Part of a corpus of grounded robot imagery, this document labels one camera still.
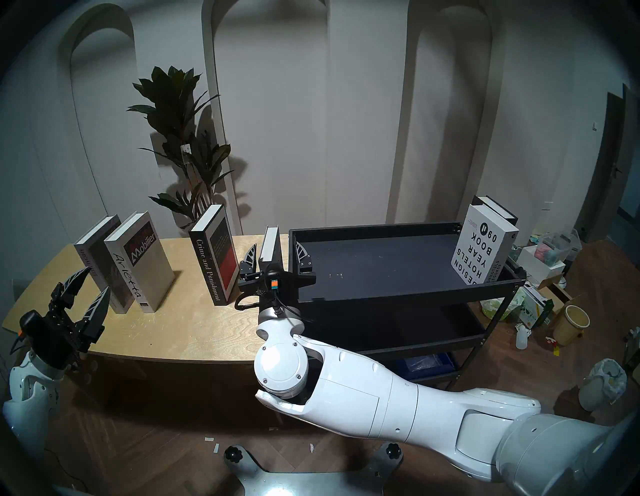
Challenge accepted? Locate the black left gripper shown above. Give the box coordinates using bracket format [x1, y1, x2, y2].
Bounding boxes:
[19, 267, 113, 368]

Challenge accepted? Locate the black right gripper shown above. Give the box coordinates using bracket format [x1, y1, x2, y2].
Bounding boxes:
[238, 241, 317, 312]

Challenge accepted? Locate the grey Discontent book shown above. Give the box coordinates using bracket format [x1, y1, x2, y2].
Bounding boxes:
[258, 226, 286, 276]

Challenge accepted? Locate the white Design Hotels yearbook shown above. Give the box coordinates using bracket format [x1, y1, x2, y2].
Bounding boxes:
[451, 204, 520, 286]

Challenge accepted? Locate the black Century book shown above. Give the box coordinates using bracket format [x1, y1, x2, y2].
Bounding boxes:
[471, 195, 519, 227]

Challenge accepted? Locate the light wooden display table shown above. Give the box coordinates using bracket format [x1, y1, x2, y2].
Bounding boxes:
[2, 235, 288, 366]

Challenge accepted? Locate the black metal shelf cart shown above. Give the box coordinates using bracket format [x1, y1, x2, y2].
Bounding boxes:
[285, 222, 526, 391]

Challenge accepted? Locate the Crime and Punishment book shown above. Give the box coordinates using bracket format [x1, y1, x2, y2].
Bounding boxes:
[189, 204, 240, 307]

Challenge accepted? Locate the grey Special Issue book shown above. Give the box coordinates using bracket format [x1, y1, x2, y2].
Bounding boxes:
[73, 214, 136, 315]

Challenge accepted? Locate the Arietta Mobilier book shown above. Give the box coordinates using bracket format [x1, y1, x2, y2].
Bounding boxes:
[103, 211, 176, 314]

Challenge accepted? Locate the blue bin with clear bag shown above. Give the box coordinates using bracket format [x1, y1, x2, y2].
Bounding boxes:
[395, 352, 453, 381]

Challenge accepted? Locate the tall green leafy plant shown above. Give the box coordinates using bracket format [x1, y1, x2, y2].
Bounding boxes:
[126, 65, 236, 236]

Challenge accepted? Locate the pale green plastic bag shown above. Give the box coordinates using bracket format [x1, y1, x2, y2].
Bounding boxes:
[480, 292, 526, 322]

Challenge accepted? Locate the white square box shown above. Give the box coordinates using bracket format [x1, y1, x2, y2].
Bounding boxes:
[516, 245, 566, 287]

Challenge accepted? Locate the green and white carton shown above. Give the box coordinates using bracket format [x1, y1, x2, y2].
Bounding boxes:
[517, 282, 555, 329]

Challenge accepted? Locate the clear plastic storage box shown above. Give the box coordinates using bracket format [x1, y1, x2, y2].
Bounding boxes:
[534, 230, 583, 267]

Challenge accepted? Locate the brown cardboard box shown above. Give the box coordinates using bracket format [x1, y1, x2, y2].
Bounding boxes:
[537, 280, 576, 311]

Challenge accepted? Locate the beige round bucket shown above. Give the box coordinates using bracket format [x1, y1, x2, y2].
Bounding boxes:
[551, 305, 591, 347]

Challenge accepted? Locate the dark brown door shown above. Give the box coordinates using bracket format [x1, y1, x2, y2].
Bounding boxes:
[575, 82, 640, 243]

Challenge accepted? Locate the white bin with plastic bag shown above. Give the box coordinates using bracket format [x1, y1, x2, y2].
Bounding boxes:
[578, 358, 628, 412]

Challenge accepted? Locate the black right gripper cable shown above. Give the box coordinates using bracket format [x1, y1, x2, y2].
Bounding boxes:
[233, 290, 301, 321]

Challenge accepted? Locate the grey metal robot base plate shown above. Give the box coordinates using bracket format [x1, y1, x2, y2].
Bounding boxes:
[223, 442, 403, 496]

